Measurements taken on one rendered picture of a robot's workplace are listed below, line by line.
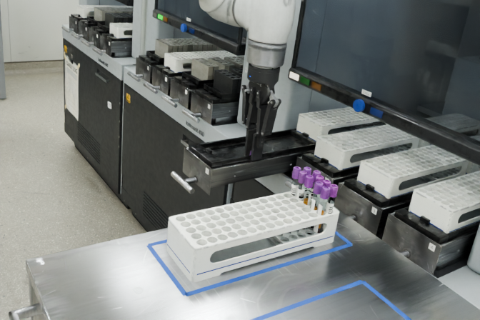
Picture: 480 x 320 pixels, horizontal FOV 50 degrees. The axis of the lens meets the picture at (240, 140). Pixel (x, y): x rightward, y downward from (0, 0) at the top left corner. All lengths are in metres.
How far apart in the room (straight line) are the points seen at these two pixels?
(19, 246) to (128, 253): 1.54
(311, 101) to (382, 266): 0.71
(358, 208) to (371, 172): 0.09
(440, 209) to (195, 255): 0.54
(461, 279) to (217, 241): 0.55
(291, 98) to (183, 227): 0.73
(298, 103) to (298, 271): 0.72
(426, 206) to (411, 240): 0.08
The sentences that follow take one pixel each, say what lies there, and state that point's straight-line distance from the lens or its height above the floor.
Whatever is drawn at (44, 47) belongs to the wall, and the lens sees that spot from 4.77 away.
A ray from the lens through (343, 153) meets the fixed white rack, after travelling 1.28.
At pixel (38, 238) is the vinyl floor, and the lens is 2.44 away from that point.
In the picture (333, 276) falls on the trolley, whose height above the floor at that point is 0.82.
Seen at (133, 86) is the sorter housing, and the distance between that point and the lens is 2.20.
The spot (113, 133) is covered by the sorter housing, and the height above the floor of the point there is 0.39.
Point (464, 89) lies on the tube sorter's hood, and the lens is 1.11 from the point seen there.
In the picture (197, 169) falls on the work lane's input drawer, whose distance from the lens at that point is 1.28.
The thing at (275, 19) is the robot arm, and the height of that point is 1.16.
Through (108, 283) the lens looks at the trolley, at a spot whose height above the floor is 0.82.
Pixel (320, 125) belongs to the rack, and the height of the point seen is 0.87.
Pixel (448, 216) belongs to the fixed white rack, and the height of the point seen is 0.85.
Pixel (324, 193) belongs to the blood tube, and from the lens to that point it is 0.91.
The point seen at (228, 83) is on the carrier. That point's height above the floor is 0.86.
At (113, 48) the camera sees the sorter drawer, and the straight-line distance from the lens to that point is 2.41.
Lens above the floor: 1.34
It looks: 22 degrees down
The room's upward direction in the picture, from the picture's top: 7 degrees clockwise
